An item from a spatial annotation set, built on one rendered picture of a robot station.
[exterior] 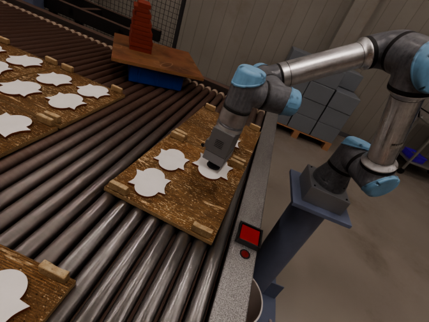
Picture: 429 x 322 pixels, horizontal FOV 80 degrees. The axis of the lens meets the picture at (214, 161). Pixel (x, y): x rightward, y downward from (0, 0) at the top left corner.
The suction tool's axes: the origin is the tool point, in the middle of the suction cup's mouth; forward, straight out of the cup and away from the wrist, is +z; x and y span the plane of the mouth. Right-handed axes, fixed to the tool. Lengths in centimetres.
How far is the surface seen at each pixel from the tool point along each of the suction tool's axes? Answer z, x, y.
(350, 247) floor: 103, 116, -141
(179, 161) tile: 9.8, -13.7, -7.5
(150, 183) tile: 9.8, -14.3, 9.1
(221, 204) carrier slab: 10.5, 7.4, 0.5
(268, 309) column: 102, 58, -41
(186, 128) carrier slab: 10.6, -25.0, -33.1
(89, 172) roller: 12.4, -32.0, 15.6
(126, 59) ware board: 0, -74, -48
